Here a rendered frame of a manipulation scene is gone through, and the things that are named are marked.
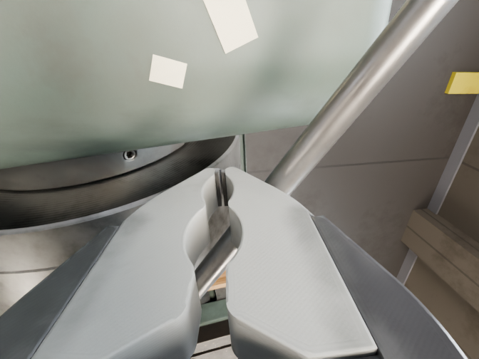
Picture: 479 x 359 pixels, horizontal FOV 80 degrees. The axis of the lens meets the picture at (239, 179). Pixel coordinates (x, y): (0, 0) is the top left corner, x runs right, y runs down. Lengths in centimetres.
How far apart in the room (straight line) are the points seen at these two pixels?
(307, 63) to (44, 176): 20
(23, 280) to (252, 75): 21
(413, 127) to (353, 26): 196
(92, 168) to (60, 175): 2
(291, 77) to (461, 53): 202
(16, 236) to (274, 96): 18
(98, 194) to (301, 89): 16
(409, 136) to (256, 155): 101
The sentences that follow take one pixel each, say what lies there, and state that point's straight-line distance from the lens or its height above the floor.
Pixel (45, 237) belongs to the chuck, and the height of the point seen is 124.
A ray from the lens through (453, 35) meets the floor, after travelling 209.
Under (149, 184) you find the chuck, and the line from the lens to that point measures 23.
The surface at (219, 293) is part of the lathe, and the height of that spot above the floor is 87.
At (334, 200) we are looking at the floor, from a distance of 204.
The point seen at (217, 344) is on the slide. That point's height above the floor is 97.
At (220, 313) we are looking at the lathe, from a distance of 86.
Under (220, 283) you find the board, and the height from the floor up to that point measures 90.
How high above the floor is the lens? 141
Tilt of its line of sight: 57 degrees down
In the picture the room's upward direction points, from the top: 153 degrees clockwise
